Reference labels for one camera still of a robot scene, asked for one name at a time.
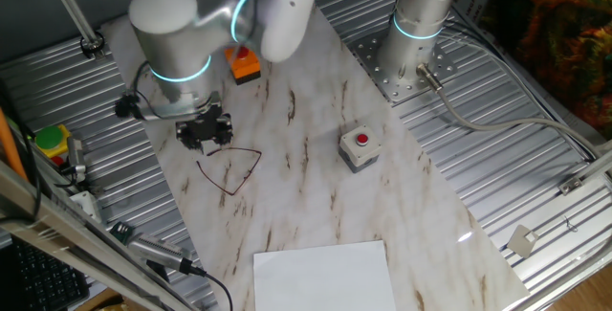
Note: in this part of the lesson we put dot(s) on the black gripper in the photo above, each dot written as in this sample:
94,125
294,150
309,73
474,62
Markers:
205,122

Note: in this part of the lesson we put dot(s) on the dark red thin-frame glasses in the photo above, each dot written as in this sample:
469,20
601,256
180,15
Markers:
248,173

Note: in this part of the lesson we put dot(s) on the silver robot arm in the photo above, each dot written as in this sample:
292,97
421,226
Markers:
167,28

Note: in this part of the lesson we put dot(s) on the orange red pushbutton box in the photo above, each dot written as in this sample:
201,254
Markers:
245,67

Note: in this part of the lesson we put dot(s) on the marble pattern table mat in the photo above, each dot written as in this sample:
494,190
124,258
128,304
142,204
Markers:
311,206

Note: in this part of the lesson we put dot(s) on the small silver metal device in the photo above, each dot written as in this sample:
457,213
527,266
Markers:
75,155

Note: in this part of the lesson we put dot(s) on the grey red pushbutton box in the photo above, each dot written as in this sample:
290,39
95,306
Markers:
359,146
57,160

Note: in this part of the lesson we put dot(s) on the yellow box with green button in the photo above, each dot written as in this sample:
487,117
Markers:
50,138

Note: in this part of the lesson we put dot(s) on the white paper sheet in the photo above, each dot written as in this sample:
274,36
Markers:
325,277

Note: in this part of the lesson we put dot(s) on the aluminium stand pole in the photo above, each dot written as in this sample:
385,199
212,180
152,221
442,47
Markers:
72,7

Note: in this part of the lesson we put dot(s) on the orange tube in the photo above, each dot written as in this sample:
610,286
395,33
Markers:
9,148

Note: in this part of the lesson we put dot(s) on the black keyboard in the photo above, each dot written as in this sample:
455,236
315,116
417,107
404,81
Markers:
43,282

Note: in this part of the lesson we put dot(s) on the small white plastic piece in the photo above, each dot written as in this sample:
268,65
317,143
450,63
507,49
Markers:
521,240

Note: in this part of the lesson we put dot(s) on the colourful patterned cloth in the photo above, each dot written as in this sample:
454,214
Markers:
564,38

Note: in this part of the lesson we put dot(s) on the silver ribbed camera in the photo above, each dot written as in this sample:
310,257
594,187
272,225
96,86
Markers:
155,250

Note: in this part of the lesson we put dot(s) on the aluminium frame profile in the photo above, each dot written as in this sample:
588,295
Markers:
57,225

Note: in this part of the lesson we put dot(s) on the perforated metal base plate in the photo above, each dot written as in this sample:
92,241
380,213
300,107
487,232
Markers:
406,88

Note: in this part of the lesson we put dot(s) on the aluminium profile bar with bracket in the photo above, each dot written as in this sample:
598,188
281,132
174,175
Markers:
593,167

